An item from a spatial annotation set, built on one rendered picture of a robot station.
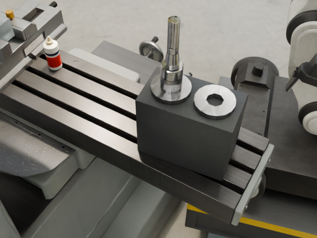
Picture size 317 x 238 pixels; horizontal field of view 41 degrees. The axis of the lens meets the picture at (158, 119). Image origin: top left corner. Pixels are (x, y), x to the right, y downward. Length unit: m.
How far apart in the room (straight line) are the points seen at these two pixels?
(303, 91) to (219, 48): 1.36
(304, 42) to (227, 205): 0.52
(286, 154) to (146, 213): 0.61
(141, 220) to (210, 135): 0.91
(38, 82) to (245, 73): 0.82
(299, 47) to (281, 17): 1.83
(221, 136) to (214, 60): 1.78
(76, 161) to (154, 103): 0.41
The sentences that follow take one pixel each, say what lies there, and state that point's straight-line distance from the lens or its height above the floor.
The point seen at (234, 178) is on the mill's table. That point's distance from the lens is 1.02.
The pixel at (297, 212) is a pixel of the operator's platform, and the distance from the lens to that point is 1.61.
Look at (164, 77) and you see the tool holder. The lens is 0.87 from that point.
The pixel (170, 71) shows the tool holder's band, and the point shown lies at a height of 1.17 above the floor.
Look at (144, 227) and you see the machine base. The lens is 1.73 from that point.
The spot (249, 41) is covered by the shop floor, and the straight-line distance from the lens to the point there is 2.82.
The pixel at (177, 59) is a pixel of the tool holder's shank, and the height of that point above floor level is 1.19.
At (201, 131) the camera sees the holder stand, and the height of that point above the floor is 1.06.
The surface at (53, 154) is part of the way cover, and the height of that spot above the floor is 0.84.
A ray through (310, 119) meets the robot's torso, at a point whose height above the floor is 0.70.
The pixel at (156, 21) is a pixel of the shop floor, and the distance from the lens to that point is 2.90.
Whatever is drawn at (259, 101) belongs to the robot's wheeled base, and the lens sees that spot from 1.62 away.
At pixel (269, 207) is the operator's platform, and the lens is 1.59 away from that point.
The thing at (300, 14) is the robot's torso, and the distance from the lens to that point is 1.24.
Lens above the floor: 1.75
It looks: 50 degrees down
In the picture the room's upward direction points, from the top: 1 degrees clockwise
